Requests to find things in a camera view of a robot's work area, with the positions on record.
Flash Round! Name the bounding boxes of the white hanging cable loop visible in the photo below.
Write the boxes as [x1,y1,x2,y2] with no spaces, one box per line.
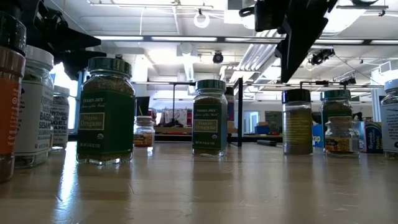
[193,8,211,29]

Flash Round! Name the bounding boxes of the small cork-top glass jar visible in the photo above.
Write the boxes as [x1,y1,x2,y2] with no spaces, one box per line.
[324,116,361,159]
[133,115,155,149]

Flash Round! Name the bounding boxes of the blue plastic wrap box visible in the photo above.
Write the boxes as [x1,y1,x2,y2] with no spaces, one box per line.
[312,120,384,154]

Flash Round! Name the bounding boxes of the long ceiling light strip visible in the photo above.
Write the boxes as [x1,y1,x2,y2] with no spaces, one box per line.
[313,38,398,45]
[93,35,218,43]

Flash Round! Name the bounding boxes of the black ceiling camera cluster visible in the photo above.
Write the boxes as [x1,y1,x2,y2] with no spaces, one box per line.
[308,48,336,66]

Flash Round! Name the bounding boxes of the black aluminium table frame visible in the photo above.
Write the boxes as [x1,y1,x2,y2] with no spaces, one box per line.
[68,133,284,144]

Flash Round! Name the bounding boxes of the black monitor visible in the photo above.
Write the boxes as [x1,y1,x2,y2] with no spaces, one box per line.
[136,95,150,117]

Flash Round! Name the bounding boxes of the black pipe stand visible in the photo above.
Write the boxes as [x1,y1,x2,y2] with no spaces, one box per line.
[132,80,197,127]
[299,77,385,91]

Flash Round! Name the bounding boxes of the green-lid oregano spice jar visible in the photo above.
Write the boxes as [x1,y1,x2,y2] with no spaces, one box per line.
[192,79,228,158]
[320,89,353,151]
[76,57,136,166]

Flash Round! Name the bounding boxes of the yellow label black-lid spice jar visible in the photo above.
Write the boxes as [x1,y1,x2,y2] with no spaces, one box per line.
[281,88,314,156]

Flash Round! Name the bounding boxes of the wooden shelf with black frame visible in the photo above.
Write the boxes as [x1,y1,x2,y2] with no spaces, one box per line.
[135,77,244,147]

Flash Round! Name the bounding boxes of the blue storage bin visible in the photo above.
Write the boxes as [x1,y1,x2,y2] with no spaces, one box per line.
[254,124,271,135]

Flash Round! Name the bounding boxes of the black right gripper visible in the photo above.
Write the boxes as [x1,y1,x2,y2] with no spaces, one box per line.
[254,0,338,83]

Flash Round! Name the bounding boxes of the orange label black-lid spice jar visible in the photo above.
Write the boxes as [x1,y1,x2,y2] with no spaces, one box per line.
[0,11,27,184]

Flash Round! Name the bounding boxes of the white-lid bagel seasoning jar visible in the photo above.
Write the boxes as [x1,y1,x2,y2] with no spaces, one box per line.
[14,45,55,169]
[379,78,398,160]
[51,85,71,151]

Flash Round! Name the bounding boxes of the purple label black-lid spice jar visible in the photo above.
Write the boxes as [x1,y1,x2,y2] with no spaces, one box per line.
[224,86,236,129]

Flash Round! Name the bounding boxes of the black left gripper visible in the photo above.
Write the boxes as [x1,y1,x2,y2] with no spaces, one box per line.
[26,0,107,81]

